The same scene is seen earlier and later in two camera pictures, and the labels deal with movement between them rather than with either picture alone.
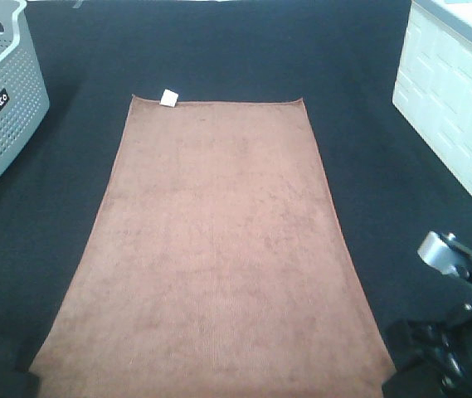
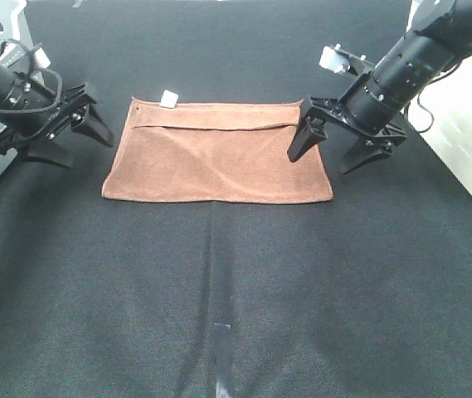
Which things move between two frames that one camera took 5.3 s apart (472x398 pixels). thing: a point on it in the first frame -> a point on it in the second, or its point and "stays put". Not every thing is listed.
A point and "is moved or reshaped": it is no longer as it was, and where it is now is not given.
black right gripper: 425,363 -> 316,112
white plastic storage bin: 449,87 stays put
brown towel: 216,268 is moved or reshaped
